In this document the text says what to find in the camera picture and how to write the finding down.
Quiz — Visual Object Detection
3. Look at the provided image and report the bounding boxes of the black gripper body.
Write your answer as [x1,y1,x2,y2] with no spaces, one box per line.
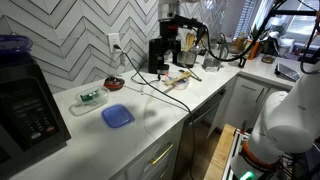
[159,19,183,43]

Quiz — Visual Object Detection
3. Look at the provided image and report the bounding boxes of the purple translucent plastic lid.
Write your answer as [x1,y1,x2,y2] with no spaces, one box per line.
[0,34,34,56]

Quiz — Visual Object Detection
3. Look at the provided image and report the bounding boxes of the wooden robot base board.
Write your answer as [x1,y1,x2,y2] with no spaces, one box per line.
[203,123,238,180]

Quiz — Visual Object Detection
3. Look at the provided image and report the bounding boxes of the blue plastic container lid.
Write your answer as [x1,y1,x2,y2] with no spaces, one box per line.
[100,103,136,129]

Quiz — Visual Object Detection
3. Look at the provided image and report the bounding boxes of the black microwave oven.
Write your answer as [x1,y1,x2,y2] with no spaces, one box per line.
[0,49,72,180]

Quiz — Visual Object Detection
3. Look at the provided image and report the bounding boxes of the silver utensil holder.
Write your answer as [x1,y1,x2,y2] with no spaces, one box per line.
[176,49,198,68]

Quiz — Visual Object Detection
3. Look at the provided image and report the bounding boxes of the wooden utensils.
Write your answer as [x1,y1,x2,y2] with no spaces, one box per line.
[183,32,198,53]

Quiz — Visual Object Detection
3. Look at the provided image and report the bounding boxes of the black coffee maker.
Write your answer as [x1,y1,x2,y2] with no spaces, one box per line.
[147,37,169,75]

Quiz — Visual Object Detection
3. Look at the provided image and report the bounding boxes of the wooden spatula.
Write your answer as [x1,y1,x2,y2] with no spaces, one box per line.
[164,71,193,88]

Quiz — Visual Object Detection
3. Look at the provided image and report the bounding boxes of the clear shallow plastic tub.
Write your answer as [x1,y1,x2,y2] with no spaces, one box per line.
[162,71,192,92]

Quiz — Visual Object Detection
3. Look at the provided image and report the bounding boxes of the clear glass jar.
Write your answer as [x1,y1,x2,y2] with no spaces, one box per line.
[202,33,230,73]

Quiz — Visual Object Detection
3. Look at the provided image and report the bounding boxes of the red round dish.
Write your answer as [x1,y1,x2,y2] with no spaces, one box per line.
[103,76,126,91]

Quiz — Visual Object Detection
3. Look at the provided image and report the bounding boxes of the stainless dishwasher front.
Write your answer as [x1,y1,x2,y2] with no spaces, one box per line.
[173,87,228,180]

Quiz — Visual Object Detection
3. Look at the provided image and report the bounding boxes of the orange container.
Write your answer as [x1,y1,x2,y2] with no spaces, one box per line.
[246,39,263,61]

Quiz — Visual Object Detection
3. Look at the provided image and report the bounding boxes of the white cabinet door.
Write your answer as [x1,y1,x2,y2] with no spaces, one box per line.
[223,75,272,132]

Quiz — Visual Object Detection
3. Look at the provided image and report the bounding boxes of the small green cardboard box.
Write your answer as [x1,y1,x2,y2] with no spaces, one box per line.
[80,89,100,102]

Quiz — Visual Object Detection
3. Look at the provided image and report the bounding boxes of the clear plastic food container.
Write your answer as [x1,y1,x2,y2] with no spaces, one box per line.
[68,85,110,117]

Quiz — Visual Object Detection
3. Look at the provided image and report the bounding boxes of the white drawer cabinet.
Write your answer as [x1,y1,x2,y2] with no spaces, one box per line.
[109,119,186,180]

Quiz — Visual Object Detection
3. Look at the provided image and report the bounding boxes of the dark flat tablet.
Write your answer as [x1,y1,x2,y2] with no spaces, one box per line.
[274,62,301,83]

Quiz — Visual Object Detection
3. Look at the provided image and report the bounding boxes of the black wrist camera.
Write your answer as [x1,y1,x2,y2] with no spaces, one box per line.
[173,14,207,35]

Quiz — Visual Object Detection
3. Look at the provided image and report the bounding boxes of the black handled knife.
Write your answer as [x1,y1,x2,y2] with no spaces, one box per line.
[178,68,203,83]

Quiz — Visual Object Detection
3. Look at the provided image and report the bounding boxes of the thin black appliance cord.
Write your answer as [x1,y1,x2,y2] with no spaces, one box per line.
[130,69,162,86]

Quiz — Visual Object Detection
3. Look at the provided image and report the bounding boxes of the long black power cable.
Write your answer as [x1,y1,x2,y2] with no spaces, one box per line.
[113,44,197,180]

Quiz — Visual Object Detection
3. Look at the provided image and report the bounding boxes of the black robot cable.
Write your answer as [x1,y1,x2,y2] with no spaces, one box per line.
[198,0,288,63]

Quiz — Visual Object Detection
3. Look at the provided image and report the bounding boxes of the white wall power outlet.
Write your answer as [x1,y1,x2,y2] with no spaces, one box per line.
[107,32,121,54]

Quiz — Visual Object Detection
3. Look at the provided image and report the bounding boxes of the gold drawer handle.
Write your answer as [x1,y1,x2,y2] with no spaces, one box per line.
[148,142,175,166]

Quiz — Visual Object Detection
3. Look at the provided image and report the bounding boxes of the black metal camera stand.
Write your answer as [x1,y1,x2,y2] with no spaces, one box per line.
[266,0,320,73]

